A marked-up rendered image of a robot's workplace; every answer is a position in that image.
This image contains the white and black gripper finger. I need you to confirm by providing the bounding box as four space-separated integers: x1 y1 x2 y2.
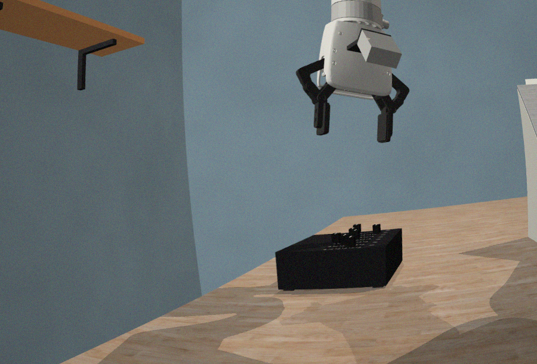
372 74 409 143
296 58 336 135

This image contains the black lighting desk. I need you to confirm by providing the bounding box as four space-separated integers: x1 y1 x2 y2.
275 224 402 291

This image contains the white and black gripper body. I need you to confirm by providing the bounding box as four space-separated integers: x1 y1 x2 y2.
317 17 392 100

